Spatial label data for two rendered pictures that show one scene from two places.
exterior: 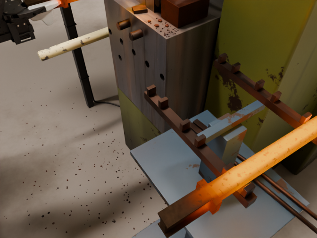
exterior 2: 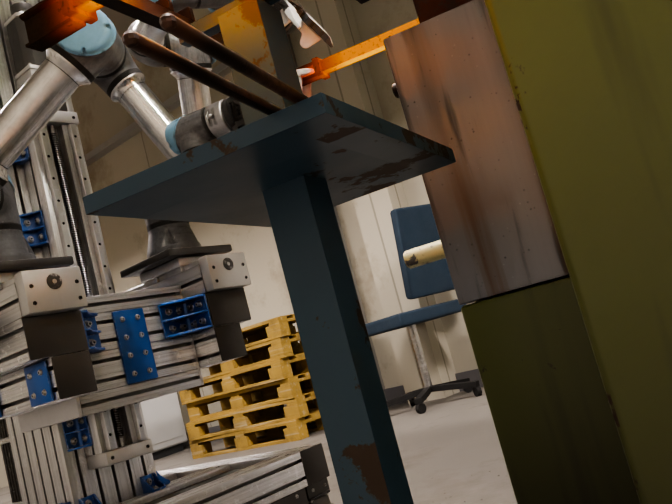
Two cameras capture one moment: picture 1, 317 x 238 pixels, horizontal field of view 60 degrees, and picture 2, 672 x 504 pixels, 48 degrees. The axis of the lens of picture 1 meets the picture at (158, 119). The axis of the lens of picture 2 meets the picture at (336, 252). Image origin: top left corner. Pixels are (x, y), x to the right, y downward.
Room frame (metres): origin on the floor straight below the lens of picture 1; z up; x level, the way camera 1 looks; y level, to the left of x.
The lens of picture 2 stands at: (-0.06, -0.94, 0.45)
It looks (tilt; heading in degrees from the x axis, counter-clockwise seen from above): 7 degrees up; 59
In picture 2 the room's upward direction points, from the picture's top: 15 degrees counter-clockwise
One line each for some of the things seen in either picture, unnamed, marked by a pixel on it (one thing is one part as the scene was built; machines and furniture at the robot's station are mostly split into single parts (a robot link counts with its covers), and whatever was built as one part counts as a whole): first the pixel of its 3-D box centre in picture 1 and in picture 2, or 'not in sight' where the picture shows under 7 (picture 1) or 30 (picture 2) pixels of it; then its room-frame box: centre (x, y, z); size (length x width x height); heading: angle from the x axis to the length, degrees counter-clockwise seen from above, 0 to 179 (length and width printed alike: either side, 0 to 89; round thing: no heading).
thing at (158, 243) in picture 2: not in sight; (171, 240); (0.63, 1.05, 0.87); 0.15 x 0.15 x 0.10
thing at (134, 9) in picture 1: (139, 9); not in sight; (0.85, 0.06, 0.92); 0.04 x 0.03 x 0.01; 106
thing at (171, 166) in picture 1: (212, 177); (292, 177); (0.39, -0.15, 0.67); 0.40 x 0.30 x 0.02; 34
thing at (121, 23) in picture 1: (123, 24); not in sight; (0.84, 0.12, 0.87); 0.04 x 0.03 x 0.03; 126
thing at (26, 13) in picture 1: (28, 12); not in sight; (0.67, 0.33, 1.00); 0.09 x 0.05 x 0.02; 123
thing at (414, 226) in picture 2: not in sight; (409, 309); (2.63, 2.86, 0.59); 0.69 x 0.66 x 1.19; 113
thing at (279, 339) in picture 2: not in sight; (268, 381); (2.09, 3.96, 0.38); 1.12 x 0.74 x 0.77; 111
